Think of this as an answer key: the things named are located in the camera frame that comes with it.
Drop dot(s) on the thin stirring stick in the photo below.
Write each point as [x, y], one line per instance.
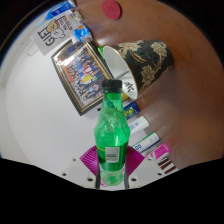
[122, 74]

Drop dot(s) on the blue and white tissue pack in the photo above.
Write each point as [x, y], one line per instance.
[82, 33]

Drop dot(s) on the framed group photo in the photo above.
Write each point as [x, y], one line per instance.
[80, 73]

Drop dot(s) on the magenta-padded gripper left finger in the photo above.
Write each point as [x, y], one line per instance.
[76, 171]

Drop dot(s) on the white bottle with blue cap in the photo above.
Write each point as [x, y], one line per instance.
[139, 125]

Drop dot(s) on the flat round red coaster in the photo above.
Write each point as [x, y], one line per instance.
[111, 9]

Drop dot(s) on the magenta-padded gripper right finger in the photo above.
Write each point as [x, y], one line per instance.
[146, 170]

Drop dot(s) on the green plastic drink bottle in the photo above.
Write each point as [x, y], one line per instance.
[111, 146]

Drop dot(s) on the blue pump bottle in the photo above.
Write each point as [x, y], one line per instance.
[132, 110]

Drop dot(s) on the blue detergent bottle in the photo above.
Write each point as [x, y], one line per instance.
[55, 12]

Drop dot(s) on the dark floral mug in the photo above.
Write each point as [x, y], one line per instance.
[150, 63]

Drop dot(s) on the small patterned pouch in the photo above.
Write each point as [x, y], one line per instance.
[77, 15]

